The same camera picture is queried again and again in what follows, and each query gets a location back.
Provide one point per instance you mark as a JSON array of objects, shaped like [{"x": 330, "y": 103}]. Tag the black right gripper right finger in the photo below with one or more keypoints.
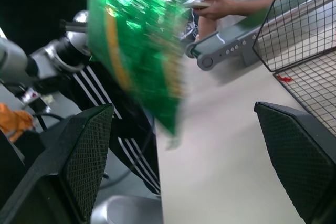
[{"x": 302, "y": 161}]

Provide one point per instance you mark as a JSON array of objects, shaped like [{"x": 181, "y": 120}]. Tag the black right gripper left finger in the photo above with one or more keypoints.
[{"x": 52, "y": 182}]

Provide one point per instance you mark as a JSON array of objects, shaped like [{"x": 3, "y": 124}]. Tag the green snack bag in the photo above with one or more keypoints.
[{"x": 141, "y": 51}]

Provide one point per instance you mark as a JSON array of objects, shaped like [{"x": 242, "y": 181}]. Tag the grey conveyor with green belt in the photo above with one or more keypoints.
[{"x": 231, "y": 43}]

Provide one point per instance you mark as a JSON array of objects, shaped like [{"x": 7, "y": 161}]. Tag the white-shirted person's left hand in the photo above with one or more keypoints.
[{"x": 218, "y": 6}]

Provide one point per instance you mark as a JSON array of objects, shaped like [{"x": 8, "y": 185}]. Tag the orange cloth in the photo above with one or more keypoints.
[{"x": 15, "y": 121}]

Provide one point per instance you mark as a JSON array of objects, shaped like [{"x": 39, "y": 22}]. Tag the silver robot torso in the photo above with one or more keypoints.
[{"x": 126, "y": 211}]

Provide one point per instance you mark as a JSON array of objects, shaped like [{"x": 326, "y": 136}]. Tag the small red scrap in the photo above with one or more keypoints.
[{"x": 284, "y": 78}]

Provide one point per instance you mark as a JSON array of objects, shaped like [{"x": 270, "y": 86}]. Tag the black device with red label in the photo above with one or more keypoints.
[{"x": 32, "y": 95}]

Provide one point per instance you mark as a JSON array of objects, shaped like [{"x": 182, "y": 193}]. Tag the flat white phone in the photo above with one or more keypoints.
[{"x": 197, "y": 3}]

